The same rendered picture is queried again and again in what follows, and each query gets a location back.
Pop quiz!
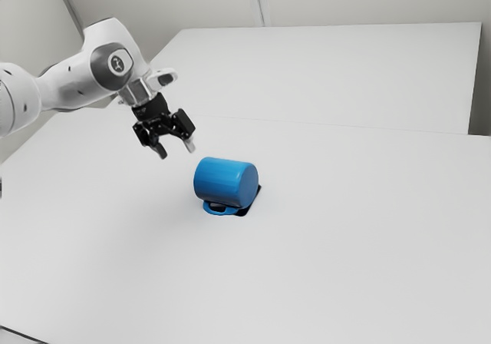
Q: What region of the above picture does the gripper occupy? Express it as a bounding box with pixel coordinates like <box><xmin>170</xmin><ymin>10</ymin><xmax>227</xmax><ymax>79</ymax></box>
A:
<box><xmin>130</xmin><ymin>92</ymin><xmax>198</xmax><ymax>160</ymax></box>

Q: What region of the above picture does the blue mug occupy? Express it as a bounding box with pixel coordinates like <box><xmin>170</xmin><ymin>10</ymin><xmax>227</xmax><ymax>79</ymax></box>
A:
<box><xmin>193</xmin><ymin>156</ymin><xmax>260</xmax><ymax>217</ymax></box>

